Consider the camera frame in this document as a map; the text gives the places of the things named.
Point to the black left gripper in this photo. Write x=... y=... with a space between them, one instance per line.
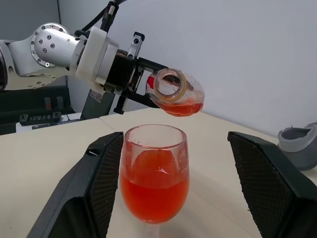
x=123 y=72

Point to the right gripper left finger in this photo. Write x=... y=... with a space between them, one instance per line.
x=81 y=193

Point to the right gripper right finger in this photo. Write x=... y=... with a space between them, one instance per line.
x=272 y=193

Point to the clear bottle with red drink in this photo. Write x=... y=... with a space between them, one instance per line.
x=183 y=109

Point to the clear wine glass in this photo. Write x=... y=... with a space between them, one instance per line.
x=153 y=196

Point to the grey moulded holder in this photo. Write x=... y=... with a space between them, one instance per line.
x=297 y=148

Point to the black equipment case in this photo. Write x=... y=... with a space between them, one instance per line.
x=24 y=99

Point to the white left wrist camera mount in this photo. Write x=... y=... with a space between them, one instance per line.
x=91 y=54

